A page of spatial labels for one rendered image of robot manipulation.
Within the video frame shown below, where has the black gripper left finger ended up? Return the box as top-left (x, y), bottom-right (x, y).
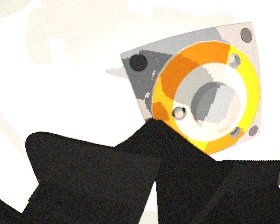
top-left (25, 118), bottom-right (161, 224)

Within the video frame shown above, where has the orange and yellow round plate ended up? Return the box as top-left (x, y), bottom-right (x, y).
top-left (151, 41), bottom-right (260, 154)

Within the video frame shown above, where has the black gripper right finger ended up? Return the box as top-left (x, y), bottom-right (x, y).
top-left (155, 119), bottom-right (280, 224)

